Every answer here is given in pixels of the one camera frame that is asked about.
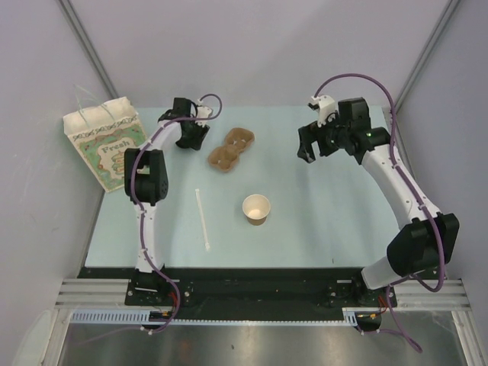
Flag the green illustrated paper bag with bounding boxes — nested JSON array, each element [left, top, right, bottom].
[[63, 97, 147, 192]]

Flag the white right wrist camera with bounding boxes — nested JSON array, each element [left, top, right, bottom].
[[308, 95, 337, 127]]

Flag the white slotted cable duct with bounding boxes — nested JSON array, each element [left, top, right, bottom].
[[70, 307, 386, 327]]

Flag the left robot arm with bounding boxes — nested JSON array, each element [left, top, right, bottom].
[[124, 98, 214, 274]]

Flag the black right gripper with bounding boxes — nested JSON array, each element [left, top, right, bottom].
[[297, 111, 350, 163]]

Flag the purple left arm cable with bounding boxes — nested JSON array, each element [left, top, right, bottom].
[[129, 93, 223, 336]]

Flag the aluminium frame post right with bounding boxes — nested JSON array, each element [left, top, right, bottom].
[[395, 0, 462, 112]]

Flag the aluminium frame post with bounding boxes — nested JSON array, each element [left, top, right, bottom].
[[56, 0, 120, 99], [395, 0, 462, 112]]

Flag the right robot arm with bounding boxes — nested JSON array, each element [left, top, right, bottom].
[[297, 95, 460, 306]]

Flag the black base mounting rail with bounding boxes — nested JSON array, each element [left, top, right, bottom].
[[78, 268, 424, 323]]

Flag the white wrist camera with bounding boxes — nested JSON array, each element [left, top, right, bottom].
[[308, 95, 337, 127], [196, 99, 213, 126]]

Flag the brown paper coffee cup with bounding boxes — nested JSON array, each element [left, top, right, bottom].
[[242, 194, 271, 226]]

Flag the brown cardboard cup carrier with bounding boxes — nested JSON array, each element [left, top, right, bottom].
[[207, 127, 255, 173]]

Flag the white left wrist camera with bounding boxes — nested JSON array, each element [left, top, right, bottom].
[[196, 99, 213, 126]]

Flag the aluminium frame post left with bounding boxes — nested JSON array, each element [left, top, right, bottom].
[[56, 0, 120, 99]]

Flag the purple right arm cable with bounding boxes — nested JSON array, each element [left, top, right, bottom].
[[314, 72, 447, 352]]

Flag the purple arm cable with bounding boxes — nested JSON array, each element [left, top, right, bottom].
[[129, 93, 223, 336], [314, 72, 447, 352]]

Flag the white paper-wrapped straw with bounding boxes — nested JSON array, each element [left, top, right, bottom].
[[195, 188, 210, 252]]

